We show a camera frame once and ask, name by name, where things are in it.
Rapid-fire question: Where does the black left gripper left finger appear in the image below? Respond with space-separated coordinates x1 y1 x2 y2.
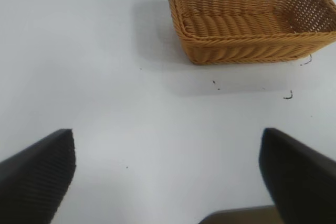
0 128 77 224

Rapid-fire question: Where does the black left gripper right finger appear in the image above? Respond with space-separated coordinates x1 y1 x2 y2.
258 127 336 224

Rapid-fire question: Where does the woven wicker basket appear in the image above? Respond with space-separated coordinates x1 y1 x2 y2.
165 0 336 65

